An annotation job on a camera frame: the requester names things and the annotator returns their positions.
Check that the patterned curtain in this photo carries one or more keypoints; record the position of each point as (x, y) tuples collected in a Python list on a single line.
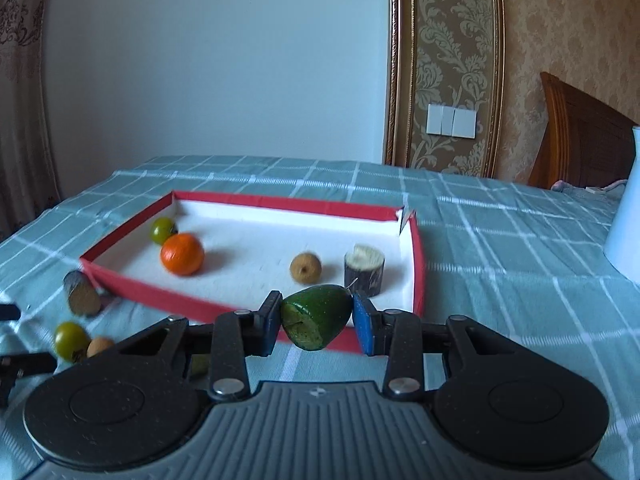
[(22, 110)]

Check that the notched dark sugarcane piece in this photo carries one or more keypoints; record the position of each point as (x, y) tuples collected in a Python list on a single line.
[(364, 272)]

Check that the brown longan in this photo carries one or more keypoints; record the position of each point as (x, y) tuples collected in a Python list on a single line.
[(306, 266), (100, 347)]

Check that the teal checked tablecloth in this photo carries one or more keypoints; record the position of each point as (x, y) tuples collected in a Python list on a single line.
[(500, 285)]

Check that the pink cloth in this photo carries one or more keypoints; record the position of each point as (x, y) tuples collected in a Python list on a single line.
[(560, 185)]

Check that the orange mandarin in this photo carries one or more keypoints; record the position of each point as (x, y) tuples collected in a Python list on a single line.
[(182, 254)]

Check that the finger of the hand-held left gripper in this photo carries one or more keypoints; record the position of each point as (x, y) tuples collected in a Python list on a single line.
[(27, 364), (9, 312)]

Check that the wooden headboard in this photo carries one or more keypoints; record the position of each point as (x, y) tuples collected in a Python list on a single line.
[(580, 140)]

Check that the red cardboard box tray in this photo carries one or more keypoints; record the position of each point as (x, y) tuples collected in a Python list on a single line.
[(250, 240)]

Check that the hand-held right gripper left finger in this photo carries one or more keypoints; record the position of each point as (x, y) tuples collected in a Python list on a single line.
[(271, 322)]

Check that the white wall switch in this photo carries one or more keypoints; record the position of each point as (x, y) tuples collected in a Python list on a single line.
[(451, 120)]

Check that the green tomato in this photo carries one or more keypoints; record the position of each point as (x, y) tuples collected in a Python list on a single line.
[(162, 231), (71, 341)]

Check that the white electric kettle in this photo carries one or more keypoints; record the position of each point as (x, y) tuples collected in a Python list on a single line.
[(625, 230)]

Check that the gold framed floral wall panel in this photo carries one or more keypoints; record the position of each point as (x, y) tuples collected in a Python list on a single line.
[(450, 35)]

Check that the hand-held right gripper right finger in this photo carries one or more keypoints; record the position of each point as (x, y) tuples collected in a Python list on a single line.
[(364, 325)]

